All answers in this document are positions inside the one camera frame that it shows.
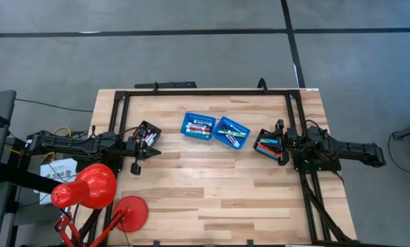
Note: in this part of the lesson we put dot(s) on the pink Expo marker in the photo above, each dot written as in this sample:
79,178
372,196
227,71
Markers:
205,130

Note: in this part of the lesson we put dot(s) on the black table-edge clamp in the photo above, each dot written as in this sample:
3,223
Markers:
250,243
156,244

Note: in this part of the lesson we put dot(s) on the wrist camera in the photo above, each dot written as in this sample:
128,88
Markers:
135,169
284,159

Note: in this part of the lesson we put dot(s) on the thin light green marker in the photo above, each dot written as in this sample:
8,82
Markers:
230,132

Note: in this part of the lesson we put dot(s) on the black bar device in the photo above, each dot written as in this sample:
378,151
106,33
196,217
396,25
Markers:
170,85

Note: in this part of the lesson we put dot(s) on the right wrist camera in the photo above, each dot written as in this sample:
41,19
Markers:
284,159

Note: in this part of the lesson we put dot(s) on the blue plastic basket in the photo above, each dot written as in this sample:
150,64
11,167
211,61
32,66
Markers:
237,125
199,115

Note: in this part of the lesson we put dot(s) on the dark blue Expo marker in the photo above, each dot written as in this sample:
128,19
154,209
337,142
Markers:
201,123

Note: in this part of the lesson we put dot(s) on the black support beam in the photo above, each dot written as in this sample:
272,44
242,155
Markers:
26,178

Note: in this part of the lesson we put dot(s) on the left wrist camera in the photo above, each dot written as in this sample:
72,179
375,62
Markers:
135,169

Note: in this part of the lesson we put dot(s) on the green Expo marker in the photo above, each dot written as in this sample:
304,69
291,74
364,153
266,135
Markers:
198,132

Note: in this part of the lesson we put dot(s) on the orange highlighter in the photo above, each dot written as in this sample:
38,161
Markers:
270,150

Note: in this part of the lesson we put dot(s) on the black clamp hook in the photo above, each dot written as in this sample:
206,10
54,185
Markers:
262,84

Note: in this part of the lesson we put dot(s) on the red Expo marker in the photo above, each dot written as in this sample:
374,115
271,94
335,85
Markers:
196,127

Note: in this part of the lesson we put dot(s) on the thin magenta marker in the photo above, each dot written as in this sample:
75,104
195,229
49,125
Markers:
234,141

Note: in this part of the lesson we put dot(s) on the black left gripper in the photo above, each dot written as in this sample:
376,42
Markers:
134,149

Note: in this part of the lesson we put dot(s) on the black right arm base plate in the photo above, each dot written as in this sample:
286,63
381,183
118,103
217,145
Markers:
328,166

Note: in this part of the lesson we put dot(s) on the red desk lamp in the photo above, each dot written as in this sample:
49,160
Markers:
88,185

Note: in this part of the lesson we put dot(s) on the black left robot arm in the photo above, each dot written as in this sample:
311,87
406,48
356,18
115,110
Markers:
71,145

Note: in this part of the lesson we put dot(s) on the blue highlighter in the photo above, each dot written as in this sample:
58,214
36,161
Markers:
265,153
268,140

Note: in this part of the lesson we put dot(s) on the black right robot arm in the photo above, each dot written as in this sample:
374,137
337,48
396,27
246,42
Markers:
356,151

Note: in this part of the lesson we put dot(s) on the black plastic basket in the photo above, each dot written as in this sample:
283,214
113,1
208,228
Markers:
260,134
146,124

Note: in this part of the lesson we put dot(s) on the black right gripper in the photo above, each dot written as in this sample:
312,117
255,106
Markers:
294,140

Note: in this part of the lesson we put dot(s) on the white printed paper sheet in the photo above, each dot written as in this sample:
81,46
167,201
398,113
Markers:
59,171

